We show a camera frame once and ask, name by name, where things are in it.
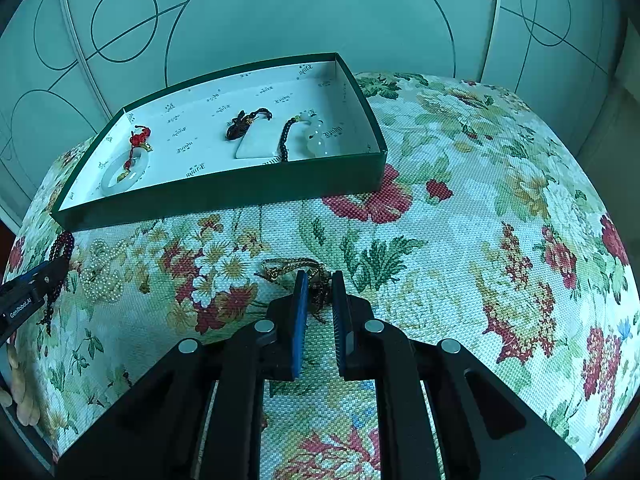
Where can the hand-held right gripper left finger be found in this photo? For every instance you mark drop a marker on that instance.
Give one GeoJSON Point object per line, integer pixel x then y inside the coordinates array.
{"type": "Point", "coordinates": [300, 320]}

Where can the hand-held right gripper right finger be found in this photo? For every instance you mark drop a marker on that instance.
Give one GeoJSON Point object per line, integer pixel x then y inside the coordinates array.
{"type": "Point", "coordinates": [339, 320]}

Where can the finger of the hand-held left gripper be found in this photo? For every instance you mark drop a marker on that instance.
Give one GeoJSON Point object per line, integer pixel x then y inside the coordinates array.
{"type": "Point", "coordinates": [25, 277]}
{"type": "Point", "coordinates": [55, 272]}

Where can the green cardboard box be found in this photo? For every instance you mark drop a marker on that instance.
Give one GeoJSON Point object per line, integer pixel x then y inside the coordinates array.
{"type": "Point", "coordinates": [225, 195]}

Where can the person's left hand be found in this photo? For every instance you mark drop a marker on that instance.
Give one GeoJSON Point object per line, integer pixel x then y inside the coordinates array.
{"type": "Point", "coordinates": [22, 400]}

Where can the floral tablecloth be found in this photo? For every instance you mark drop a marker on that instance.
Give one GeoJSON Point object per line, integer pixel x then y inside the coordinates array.
{"type": "Point", "coordinates": [450, 260]}

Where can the pale patterned wardrobe door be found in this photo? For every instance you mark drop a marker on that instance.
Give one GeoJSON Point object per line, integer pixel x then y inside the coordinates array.
{"type": "Point", "coordinates": [30, 85]}
{"type": "Point", "coordinates": [300, 20]}
{"type": "Point", "coordinates": [550, 35]}

